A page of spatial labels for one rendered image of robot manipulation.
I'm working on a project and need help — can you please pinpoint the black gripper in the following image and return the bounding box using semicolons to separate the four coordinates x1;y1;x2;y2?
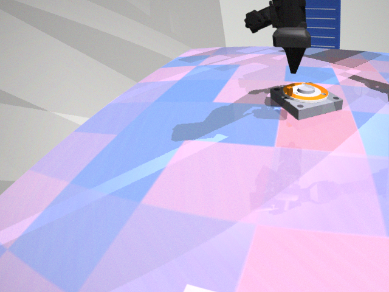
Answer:
272;0;311;74

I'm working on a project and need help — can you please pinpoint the orange round plate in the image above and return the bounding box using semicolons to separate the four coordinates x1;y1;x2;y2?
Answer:
283;82;329;103

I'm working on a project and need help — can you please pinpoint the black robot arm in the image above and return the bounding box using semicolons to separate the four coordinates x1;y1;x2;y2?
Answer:
244;0;280;33

